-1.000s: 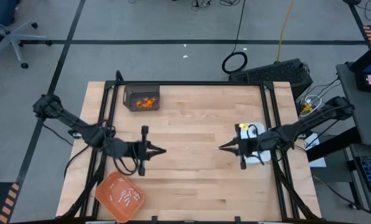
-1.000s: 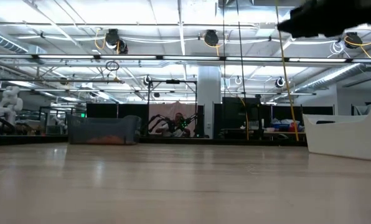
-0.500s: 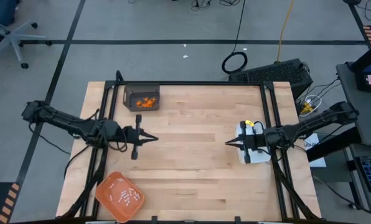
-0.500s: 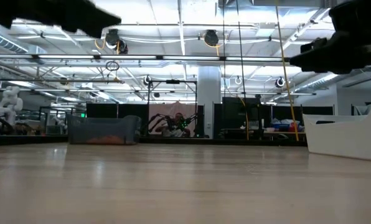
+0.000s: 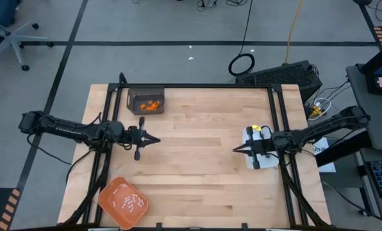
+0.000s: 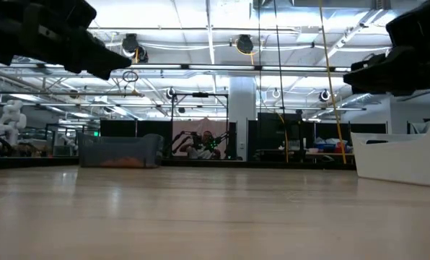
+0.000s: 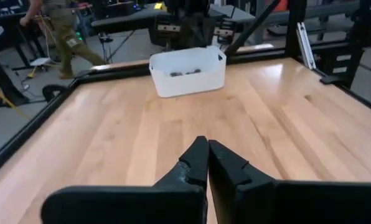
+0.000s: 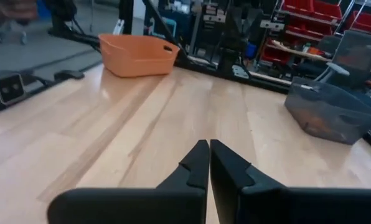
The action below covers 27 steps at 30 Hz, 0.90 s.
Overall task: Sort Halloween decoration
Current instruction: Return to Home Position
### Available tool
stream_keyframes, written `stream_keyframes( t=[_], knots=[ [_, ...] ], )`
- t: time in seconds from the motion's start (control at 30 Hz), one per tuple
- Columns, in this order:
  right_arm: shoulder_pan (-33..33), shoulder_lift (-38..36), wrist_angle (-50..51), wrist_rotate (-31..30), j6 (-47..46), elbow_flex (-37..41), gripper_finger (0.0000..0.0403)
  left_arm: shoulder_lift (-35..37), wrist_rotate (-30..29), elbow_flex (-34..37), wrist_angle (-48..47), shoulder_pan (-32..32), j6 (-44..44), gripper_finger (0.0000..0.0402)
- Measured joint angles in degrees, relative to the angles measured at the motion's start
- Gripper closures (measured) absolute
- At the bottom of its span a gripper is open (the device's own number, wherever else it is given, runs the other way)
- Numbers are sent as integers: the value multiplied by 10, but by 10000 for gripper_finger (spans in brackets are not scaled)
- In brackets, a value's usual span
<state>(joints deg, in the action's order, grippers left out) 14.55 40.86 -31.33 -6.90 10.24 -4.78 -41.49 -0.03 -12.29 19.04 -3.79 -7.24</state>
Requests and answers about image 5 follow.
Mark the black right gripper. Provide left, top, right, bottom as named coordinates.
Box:
left=232, top=126, right=274, bottom=170

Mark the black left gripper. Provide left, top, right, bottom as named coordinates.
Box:
left=128, top=116, right=162, bottom=161

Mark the white plastic bin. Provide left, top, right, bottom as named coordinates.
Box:
left=241, top=126, right=280, bottom=170

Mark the dark grey plastic bin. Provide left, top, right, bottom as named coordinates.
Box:
left=126, top=85, right=165, bottom=116

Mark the black computer tower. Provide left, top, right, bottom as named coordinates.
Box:
left=235, top=60, right=324, bottom=104

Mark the white paper sheet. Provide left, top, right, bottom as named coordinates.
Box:
left=312, top=137, right=336, bottom=173

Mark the orange plastic tray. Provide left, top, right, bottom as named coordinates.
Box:
left=97, top=176, right=149, bottom=230

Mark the grey side desk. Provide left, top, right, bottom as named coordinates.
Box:
left=345, top=62, right=382, bottom=151

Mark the black laptop screen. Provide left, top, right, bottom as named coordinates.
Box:
left=359, top=38, right=382, bottom=97

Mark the grey office chair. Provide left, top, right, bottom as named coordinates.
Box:
left=0, top=0, right=56, bottom=72

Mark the black left camera cable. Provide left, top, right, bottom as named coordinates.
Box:
left=113, top=126, right=138, bottom=151

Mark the black camera cable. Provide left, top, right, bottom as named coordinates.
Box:
left=113, top=126, right=138, bottom=151
left=260, top=124, right=280, bottom=160

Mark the black right camera cable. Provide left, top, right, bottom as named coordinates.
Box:
left=260, top=124, right=280, bottom=160

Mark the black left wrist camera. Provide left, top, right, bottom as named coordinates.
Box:
left=106, top=121, right=125, bottom=141

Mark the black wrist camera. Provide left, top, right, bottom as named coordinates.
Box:
left=106, top=121, right=125, bottom=141
left=270, top=131, right=296, bottom=151

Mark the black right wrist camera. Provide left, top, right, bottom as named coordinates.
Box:
left=270, top=131, right=296, bottom=151

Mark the black table frame rail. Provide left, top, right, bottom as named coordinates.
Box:
left=107, top=83, right=283, bottom=90
left=93, top=85, right=123, bottom=227
left=267, top=85, right=296, bottom=227

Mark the black coiled floor cable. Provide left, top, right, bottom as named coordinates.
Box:
left=228, top=0, right=256, bottom=77

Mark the yellow floor cable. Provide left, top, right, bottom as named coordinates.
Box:
left=284, top=0, right=304, bottom=64

